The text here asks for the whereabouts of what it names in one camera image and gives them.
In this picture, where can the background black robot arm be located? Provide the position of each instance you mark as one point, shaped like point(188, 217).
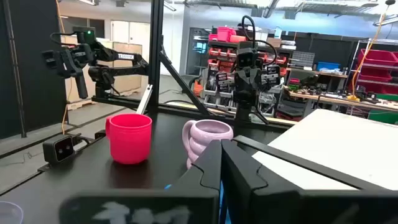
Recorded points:
point(102, 62)

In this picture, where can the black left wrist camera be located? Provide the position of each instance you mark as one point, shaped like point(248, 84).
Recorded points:
point(247, 57)

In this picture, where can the cluttered wooden workbench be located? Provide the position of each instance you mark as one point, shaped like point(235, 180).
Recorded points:
point(342, 99)

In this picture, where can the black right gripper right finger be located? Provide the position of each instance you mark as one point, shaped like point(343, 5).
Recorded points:
point(280, 208)

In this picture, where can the red plastic mug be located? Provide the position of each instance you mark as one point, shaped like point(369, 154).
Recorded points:
point(129, 140)

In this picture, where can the blue storage bin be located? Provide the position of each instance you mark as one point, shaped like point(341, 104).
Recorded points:
point(328, 66)

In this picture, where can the lilac ribbed ceramic mug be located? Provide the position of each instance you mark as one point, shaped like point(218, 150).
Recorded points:
point(205, 137)

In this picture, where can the wooden shelf with black legs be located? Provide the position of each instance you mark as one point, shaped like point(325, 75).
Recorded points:
point(335, 146)

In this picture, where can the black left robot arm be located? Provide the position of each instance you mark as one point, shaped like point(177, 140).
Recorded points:
point(245, 105)

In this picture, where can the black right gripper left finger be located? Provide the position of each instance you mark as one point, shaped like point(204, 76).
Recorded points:
point(186, 205)

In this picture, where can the clear plastic mug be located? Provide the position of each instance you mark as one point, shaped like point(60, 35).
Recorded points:
point(9, 214)

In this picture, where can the black partition panel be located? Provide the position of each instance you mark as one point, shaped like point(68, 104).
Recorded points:
point(31, 62)

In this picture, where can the black table-level camera box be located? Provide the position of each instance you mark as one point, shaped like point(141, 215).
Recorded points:
point(58, 149)

